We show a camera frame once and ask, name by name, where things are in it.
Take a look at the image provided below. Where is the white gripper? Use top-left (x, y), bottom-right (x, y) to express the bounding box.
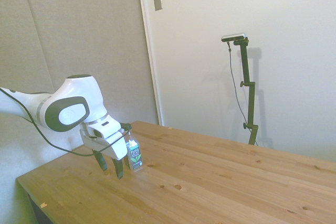
top-left (79, 115), bottom-right (129, 180)

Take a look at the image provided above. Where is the Pure Leaf tea bottle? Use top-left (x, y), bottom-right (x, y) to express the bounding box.
top-left (124, 127), bottom-right (144, 170)

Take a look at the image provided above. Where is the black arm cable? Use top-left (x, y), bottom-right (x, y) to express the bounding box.
top-left (0, 87), bottom-right (131, 157)

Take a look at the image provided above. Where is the white door frame strip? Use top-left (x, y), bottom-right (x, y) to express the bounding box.
top-left (135, 0), bottom-right (164, 126)

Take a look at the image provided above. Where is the grey camera cable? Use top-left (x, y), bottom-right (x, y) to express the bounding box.
top-left (227, 41), bottom-right (250, 125)

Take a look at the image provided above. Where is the silver stereo camera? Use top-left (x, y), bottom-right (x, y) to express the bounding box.
top-left (221, 32), bottom-right (247, 42)

